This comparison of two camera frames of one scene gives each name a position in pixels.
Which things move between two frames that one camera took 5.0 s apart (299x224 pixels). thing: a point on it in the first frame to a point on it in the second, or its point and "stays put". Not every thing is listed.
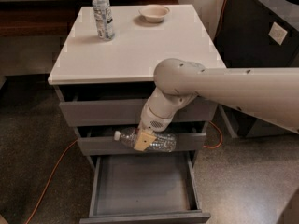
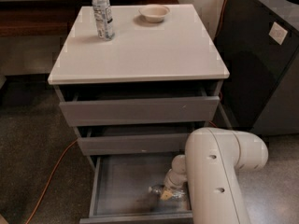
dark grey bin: [258, 27] stays put
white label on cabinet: [277, 33] stays put
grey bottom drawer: [144, 188] stays put
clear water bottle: [164, 142] to [177, 194]
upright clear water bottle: [103, 13] stays put
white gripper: [151, 120] to [172, 180]
